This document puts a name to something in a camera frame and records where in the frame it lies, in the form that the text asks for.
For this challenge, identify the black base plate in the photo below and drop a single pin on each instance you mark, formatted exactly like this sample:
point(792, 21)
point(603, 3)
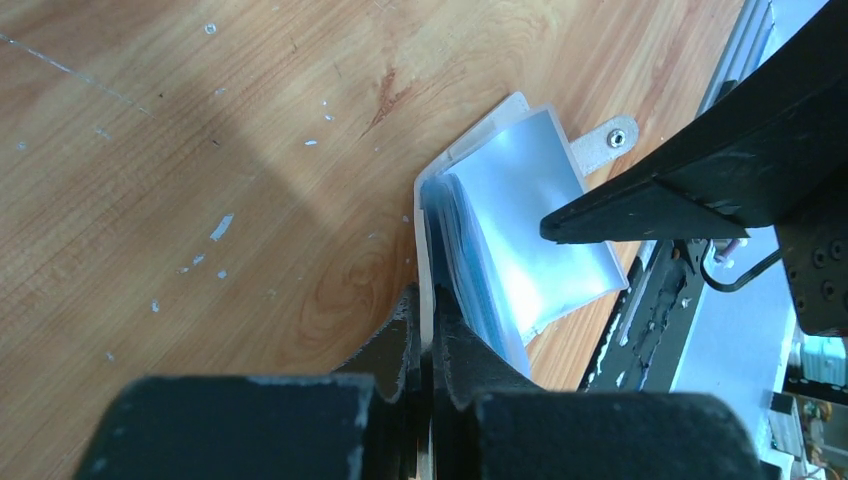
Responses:
point(643, 341)

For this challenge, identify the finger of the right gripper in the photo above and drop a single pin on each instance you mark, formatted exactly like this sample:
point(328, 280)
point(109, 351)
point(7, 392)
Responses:
point(746, 162)

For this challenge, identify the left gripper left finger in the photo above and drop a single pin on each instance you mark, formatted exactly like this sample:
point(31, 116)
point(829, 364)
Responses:
point(356, 422)

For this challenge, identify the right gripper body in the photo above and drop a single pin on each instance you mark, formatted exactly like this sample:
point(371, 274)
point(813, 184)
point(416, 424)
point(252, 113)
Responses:
point(813, 243)

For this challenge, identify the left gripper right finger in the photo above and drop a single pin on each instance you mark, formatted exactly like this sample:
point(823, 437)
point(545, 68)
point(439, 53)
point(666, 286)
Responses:
point(491, 422)

